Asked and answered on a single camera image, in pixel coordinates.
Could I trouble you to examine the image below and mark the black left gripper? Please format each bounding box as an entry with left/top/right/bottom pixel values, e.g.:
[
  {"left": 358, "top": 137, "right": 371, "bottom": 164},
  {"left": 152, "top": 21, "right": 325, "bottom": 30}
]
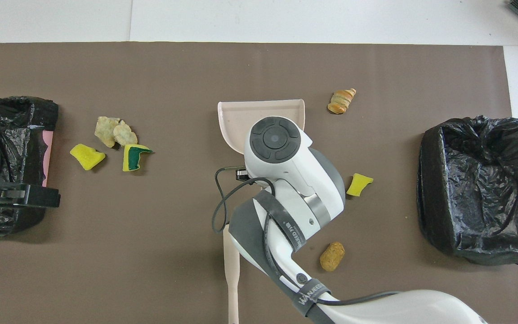
[{"left": 0, "top": 182, "right": 61, "bottom": 208}]

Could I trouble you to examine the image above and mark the beige plastic dustpan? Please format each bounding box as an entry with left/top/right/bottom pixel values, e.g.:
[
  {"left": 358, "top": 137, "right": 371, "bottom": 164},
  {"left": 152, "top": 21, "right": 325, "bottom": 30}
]
[{"left": 217, "top": 99, "right": 306, "bottom": 156}]

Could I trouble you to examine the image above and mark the yellow sponge chunk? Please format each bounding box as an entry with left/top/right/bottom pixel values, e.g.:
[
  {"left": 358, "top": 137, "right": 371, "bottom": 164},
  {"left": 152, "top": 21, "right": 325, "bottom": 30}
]
[{"left": 70, "top": 144, "right": 106, "bottom": 171}]

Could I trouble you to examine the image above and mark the pale toy food piece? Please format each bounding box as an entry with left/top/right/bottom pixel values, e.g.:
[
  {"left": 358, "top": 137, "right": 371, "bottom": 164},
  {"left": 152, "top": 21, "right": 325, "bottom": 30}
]
[{"left": 94, "top": 116, "right": 121, "bottom": 148}]

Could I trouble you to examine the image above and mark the yellow sponge with green layer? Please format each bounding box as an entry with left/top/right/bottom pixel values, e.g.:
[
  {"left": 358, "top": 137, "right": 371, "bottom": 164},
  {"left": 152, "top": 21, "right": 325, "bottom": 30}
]
[{"left": 122, "top": 144, "right": 154, "bottom": 172}]

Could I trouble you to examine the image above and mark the beige brush with black bristles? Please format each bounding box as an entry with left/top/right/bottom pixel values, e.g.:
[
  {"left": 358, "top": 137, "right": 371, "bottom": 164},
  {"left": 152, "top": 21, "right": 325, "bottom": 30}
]
[{"left": 223, "top": 224, "right": 241, "bottom": 324}]

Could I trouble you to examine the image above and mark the striped toy croissant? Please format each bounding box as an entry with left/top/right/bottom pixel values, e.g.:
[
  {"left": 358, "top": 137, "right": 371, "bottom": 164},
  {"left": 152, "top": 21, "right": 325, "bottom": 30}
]
[{"left": 327, "top": 88, "right": 357, "bottom": 115}]

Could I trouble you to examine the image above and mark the pink bin with black bag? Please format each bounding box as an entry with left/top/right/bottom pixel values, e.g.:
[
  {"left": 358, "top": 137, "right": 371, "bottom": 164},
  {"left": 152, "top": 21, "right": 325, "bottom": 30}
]
[{"left": 0, "top": 96, "right": 59, "bottom": 236}]

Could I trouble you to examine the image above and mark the bin lined with black bag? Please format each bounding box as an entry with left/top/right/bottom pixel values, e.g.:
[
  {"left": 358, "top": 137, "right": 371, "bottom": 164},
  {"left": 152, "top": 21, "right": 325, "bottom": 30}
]
[{"left": 416, "top": 115, "right": 518, "bottom": 270}]

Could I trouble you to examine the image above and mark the small yellow sponge piece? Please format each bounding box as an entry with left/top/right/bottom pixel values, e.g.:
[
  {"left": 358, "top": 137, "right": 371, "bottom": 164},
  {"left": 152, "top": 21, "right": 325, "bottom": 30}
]
[{"left": 346, "top": 173, "right": 374, "bottom": 198}]

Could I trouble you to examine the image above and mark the brown toy croquette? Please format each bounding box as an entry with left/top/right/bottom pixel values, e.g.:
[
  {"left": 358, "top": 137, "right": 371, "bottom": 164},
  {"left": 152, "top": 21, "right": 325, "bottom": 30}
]
[{"left": 320, "top": 241, "right": 345, "bottom": 272}]

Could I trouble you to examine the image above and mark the brown paper table mat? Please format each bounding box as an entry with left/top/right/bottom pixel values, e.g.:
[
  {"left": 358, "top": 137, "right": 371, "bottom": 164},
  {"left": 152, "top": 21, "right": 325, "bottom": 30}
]
[{"left": 0, "top": 42, "right": 518, "bottom": 324}]

